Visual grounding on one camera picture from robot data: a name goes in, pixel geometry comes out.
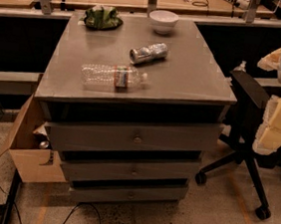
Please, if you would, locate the cardboard box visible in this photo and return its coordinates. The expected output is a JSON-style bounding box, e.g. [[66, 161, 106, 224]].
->
[[0, 69, 79, 188]]

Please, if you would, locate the silver redbull can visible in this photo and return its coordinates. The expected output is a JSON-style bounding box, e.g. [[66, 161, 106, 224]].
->
[[130, 43, 168, 65]]

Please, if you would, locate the grey drawer cabinet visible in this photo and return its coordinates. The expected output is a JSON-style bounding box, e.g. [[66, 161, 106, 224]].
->
[[35, 12, 236, 203]]

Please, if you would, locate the can inside cardboard box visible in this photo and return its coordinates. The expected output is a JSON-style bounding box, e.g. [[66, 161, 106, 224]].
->
[[39, 140, 50, 149]]

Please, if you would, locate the black floor cable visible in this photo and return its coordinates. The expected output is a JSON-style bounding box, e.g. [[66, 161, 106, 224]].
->
[[0, 162, 108, 224]]

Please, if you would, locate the black metal floor stand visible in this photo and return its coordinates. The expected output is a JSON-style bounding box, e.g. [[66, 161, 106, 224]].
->
[[0, 171, 21, 224]]

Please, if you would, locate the clear plastic water bottle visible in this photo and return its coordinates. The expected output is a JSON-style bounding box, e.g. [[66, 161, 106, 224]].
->
[[81, 64, 148, 93]]

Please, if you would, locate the white bowl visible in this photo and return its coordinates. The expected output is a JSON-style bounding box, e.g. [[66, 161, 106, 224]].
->
[[149, 10, 179, 35]]

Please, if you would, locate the black office chair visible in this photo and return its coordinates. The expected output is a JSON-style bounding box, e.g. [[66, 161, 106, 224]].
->
[[194, 70, 281, 220]]

